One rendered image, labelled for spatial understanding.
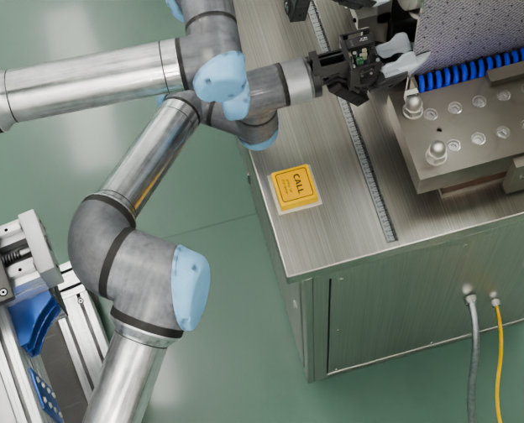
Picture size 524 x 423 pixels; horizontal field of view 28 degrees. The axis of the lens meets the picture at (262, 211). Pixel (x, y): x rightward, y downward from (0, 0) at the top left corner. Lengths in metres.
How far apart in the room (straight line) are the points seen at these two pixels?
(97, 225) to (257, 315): 1.23
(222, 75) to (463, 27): 0.51
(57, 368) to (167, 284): 1.08
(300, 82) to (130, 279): 0.44
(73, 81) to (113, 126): 1.57
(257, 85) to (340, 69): 0.14
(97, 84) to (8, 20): 1.85
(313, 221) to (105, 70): 0.58
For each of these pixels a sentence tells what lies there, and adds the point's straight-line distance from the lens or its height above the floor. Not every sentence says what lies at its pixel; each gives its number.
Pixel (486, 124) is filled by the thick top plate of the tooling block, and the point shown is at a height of 1.03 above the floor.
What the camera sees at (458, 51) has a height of 1.07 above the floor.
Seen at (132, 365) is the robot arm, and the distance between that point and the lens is 1.60.
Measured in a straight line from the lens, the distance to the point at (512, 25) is 1.87.
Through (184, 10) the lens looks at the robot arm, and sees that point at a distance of 1.54.
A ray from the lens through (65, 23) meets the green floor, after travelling 3.27.
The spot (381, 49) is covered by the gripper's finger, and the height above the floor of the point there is 1.11.
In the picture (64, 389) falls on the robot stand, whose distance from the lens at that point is 2.59.
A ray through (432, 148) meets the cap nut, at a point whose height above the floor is 1.07.
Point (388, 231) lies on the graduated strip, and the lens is 1.90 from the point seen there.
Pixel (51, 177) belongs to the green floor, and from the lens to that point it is 3.02.
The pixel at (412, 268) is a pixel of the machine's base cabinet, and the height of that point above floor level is 0.75.
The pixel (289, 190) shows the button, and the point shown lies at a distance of 1.90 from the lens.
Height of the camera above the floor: 2.65
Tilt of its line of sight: 67 degrees down
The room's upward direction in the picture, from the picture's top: 7 degrees counter-clockwise
